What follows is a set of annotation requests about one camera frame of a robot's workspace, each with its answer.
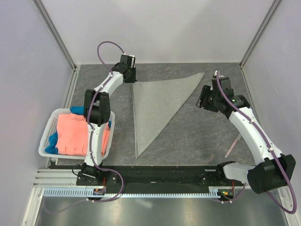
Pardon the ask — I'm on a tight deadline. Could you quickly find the grey cloth napkin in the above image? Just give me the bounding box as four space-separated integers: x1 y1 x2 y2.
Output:
132 73 205 158

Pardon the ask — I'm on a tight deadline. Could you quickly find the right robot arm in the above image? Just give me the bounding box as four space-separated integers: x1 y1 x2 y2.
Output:
197 76 296 194

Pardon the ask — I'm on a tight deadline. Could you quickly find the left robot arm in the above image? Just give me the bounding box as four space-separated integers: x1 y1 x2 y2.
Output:
76 54 136 186

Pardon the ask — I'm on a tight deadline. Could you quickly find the orange cloth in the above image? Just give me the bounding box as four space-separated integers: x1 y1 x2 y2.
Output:
55 113 111 156

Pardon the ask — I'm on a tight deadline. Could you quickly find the white plastic basket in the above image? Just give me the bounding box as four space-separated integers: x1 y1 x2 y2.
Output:
39 108 115 160

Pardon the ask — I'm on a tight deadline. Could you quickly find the blue cloth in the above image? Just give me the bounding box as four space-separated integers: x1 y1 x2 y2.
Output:
45 106 110 157

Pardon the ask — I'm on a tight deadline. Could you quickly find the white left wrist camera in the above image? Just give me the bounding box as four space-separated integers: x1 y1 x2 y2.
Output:
125 55 136 68

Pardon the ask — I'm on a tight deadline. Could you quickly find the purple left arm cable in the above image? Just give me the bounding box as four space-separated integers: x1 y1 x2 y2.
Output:
88 41 127 179

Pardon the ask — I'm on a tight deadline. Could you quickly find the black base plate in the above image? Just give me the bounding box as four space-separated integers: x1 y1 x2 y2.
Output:
90 166 243 193

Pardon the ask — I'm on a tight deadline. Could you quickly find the aluminium frame post right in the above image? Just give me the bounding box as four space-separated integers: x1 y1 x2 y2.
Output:
239 0 282 69

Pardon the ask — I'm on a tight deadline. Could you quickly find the aluminium frame post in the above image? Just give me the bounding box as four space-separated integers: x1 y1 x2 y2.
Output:
33 0 77 71
239 0 282 69

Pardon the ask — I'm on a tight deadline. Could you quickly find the aluminium frame post left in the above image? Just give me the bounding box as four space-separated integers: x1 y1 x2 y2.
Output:
33 0 77 71

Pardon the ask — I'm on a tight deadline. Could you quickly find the white slotted cable duct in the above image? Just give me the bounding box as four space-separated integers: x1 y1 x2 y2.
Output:
43 187 233 198

